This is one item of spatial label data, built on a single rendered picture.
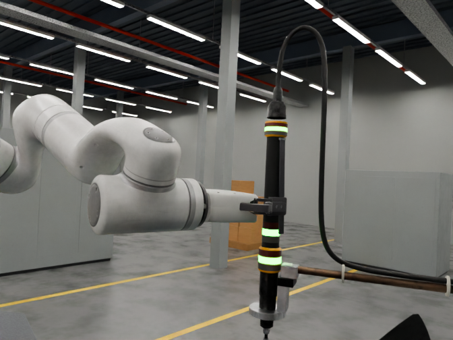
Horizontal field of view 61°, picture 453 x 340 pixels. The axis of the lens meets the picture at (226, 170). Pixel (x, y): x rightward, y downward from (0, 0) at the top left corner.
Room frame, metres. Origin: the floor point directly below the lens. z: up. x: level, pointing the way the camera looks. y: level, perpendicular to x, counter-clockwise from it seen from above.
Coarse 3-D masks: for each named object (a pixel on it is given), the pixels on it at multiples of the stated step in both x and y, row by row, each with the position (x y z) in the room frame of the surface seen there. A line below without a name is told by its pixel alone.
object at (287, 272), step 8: (296, 264) 0.73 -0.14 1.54; (288, 272) 0.71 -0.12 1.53; (296, 272) 0.70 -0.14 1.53; (280, 280) 0.71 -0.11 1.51; (288, 280) 0.70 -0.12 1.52; (296, 280) 0.73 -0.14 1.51; (280, 288) 0.71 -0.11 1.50; (288, 288) 0.72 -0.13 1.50; (280, 296) 0.71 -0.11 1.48; (288, 296) 0.73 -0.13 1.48; (256, 304) 0.75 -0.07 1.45; (280, 304) 0.71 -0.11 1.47; (288, 304) 0.73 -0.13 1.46; (256, 312) 0.71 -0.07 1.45; (264, 312) 0.71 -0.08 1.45; (272, 312) 0.71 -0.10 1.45; (280, 312) 0.71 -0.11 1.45
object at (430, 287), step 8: (304, 272) 0.71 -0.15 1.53; (312, 272) 0.70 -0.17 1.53; (320, 272) 0.70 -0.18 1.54; (328, 272) 0.69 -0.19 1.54; (336, 272) 0.69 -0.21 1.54; (344, 272) 0.69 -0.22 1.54; (352, 280) 0.68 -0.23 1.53; (360, 280) 0.67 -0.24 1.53; (368, 280) 0.67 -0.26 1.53; (376, 280) 0.67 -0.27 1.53; (384, 280) 0.66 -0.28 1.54; (392, 280) 0.66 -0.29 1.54; (400, 280) 0.65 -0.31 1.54; (408, 280) 0.65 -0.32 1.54; (416, 288) 0.65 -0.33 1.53; (424, 288) 0.64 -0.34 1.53; (432, 288) 0.64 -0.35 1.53; (440, 288) 0.63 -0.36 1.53
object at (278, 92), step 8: (280, 88) 0.73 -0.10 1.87; (280, 96) 0.73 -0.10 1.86; (272, 104) 0.72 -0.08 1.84; (280, 104) 0.72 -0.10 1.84; (272, 112) 0.72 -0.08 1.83; (280, 112) 0.72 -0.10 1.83; (264, 280) 0.72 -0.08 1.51; (272, 280) 0.72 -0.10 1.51; (264, 288) 0.72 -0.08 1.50; (272, 288) 0.72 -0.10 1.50; (264, 296) 0.72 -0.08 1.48; (272, 296) 0.72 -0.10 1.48; (264, 304) 0.72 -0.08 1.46; (272, 304) 0.72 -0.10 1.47; (264, 320) 0.72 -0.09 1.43; (272, 320) 0.73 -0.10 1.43; (264, 328) 0.73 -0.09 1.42
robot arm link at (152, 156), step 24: (72, 120) 0.68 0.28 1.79; (120, 120) 0.56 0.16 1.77; (144, 120) 0.58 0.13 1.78; (48, 144) 0.69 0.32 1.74; (72, 144) 0.64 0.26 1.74; (96, 144) 0.60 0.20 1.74; (120, 144) 0.54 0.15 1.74; (144, 144) 0.51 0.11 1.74; (168, 144) 0.52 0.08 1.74; (72, 168) 0.64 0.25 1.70; (96, 168) 0.63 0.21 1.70; (144, 168) 0.51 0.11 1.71; (168, 168) 0.52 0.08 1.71
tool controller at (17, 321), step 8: (0, 312) 1.18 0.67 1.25; (8, 312) 1.20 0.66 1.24; (16, 312) 1.22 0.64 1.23; (0, 320) 1.12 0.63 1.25; (8, 320) 1.14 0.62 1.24; (16, 320) 1.15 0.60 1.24; (24, 320) 1.17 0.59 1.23; (0, 328) 1.06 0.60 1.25; (8, 328) 1.08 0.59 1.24; (16, 328) 1.10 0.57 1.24; (24, 328) 1.11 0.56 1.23; (0, 336) 1.01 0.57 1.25; (8, 336) 1.03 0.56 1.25; (16, 336) 1.04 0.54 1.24; (24, 336) 1.05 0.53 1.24; (32, 336) 1.07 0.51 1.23
